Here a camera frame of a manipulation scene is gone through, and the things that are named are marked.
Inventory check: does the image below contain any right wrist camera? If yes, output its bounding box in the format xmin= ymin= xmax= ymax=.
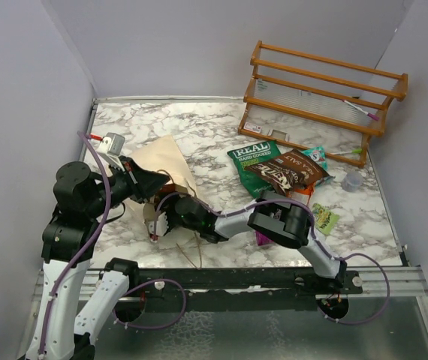
xmin=146 ymin=211 xmax=169 ymax=242

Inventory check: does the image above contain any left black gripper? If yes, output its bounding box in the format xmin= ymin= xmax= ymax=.
xmin=87 ymin=154 xmax=172 ymax=217

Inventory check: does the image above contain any pink tipped white pen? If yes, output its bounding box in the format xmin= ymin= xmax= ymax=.
xmin=342 ymin=100 xmax=379 ymax=122

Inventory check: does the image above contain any red white card box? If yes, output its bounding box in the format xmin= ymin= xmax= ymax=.
xmin=243 ymin=122 xmax=262 ymax=134

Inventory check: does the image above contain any black base frame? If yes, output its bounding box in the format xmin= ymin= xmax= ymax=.
xmin=104 ymin=258 xmax=362 ymax=313

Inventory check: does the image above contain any green crisps bag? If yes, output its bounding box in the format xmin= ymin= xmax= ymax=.
xmin=226 ymin=140 xmax=286 ymax=199

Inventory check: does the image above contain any small green candy packet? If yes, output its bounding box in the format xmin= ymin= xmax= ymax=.
xmin=312 ymin=203 xmax=339 ymax=236

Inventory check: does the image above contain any wooden shelf rack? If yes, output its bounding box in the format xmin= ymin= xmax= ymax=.
xmin=238 ymin=40 xmax=408 ymax=168

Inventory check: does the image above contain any orange snack bag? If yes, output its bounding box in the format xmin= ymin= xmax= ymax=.
xmin=286 ymin=184 xmax=315 ymax=206

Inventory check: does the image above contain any brown chocolate packet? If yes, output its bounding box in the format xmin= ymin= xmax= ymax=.
xmin=246 ymin=149 xmax=325 ymax=196

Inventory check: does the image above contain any green tipped white pen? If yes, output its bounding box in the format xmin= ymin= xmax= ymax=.
xmin=332 ymin=148 xmax=363 ymax=155

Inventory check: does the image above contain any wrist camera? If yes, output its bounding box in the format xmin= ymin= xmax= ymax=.
xmin=146 ymin=211 xmax=169 ymax=242
xmin=96 ymin=132 xmax=125 ymax=170

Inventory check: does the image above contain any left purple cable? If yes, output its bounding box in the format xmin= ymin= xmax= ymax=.
xmin=37 ymin=130 xmax=112 ymax=357

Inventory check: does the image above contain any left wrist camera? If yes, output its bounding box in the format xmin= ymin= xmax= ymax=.
xmin=96 ymin=132 xmax=125 ymax=170

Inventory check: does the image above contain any purple snack bag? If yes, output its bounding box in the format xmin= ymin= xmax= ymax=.
xmin=255 ymin=232 xmax=273 ymax=246

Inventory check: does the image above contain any clear plastic cup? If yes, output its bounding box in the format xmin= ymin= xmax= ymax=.
xmin=341 ymin=171 xmax=363 ymax=192

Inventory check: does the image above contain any teal candy bag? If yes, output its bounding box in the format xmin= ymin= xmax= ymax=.
xmin=301 ymin=146 xmax=334 ymax=187

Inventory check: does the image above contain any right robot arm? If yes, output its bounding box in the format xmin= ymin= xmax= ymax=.
xmin=167 ymin=191 xmax=347 ymax=293

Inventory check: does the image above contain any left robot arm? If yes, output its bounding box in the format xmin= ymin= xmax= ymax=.
xmin=24 ymin=156 xmax=169 ymax=359

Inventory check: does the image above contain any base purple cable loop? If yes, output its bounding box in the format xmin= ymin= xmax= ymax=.
xmin=111 ymin=278 xmax=187 ymax=331

